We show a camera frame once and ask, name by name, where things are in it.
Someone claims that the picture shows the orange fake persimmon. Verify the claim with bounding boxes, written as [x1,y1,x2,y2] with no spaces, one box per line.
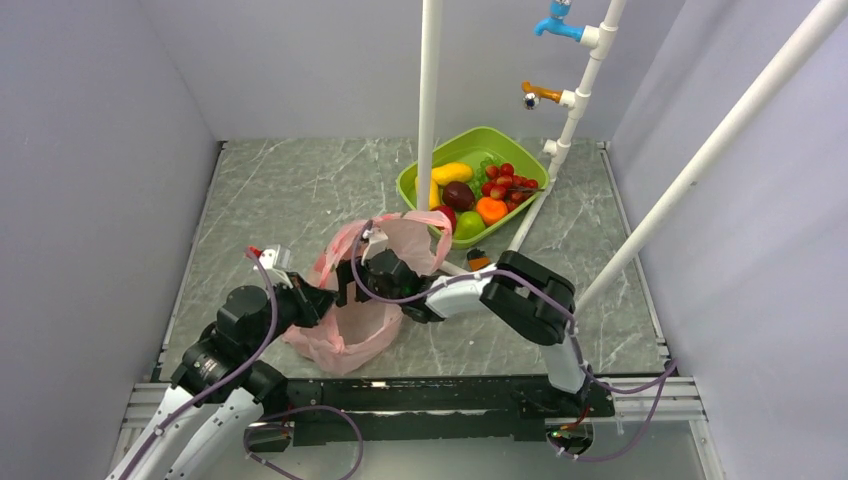
[475,197,509,227]

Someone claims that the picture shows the pink plastic bag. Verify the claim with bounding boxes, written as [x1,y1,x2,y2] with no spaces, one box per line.
[282,211,453,375]

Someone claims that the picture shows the yellow fake mango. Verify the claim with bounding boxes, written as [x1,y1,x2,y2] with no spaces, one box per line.
[431,162,475,187]

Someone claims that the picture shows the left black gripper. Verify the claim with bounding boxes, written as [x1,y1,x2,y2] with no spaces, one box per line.
[245,271,340,357]

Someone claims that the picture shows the blue plastic faucet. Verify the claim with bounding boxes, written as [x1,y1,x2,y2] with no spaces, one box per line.
[533,0,585,42]

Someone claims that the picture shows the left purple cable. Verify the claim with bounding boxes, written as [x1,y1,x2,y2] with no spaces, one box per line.
[119,250,366,480]

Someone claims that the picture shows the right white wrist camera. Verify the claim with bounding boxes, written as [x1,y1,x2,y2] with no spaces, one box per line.
[360,225,389,265]

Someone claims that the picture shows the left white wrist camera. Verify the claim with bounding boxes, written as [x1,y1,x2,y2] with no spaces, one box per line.
[248,244,293,288]

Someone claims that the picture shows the dark red fake apple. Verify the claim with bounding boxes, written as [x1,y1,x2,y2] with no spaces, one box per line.
[442,181,476,212]

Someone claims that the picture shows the yellow fake banana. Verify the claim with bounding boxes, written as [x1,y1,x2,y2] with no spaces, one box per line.
[427,179,442,211]

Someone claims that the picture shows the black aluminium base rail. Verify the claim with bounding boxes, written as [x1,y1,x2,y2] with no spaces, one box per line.
[119,376,697,452]

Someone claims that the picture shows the white diagonal pole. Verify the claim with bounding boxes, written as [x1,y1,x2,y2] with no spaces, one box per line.
[575,0,847,315]

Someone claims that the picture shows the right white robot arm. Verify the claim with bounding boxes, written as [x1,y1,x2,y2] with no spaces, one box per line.
[336,250,590,415]

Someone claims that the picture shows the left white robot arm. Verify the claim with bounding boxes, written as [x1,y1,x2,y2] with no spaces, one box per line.
[109,272,338,479]

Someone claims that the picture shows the green fake pear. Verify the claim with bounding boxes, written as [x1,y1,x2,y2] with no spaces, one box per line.
[453,211,487,240]

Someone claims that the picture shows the green fake grapes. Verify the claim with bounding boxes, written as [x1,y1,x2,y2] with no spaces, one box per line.
[468,155,499,199]

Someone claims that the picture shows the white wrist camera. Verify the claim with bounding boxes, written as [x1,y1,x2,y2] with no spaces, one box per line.
[248,244,293,288]
[360,225,389,265]

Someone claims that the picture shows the orange plastic faucet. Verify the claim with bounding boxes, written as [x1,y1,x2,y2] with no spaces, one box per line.
[521,81,562,110]

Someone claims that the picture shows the white PVC pipe frame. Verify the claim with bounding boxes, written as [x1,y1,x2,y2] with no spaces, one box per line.
[412,0,628,278]

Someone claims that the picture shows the small black orange brush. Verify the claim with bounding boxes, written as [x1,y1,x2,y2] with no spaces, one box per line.
[466,248,492,271]

